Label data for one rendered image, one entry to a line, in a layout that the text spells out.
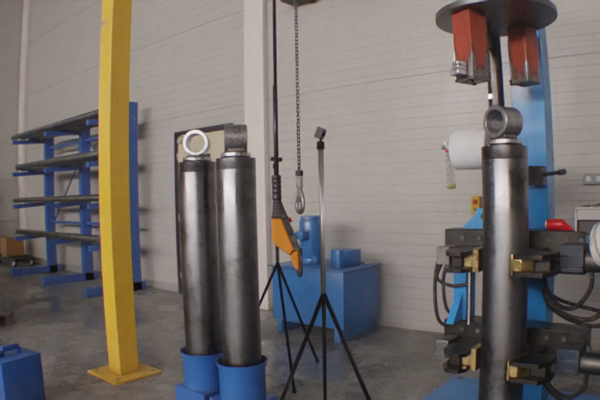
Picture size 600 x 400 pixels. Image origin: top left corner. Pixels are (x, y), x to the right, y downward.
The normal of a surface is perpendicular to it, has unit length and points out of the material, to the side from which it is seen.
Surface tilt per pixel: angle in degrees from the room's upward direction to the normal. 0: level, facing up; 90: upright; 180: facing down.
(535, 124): 90
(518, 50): 90
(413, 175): 90
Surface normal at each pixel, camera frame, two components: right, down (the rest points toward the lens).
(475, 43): 0.48, 0.01
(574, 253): -0.63, 0.03
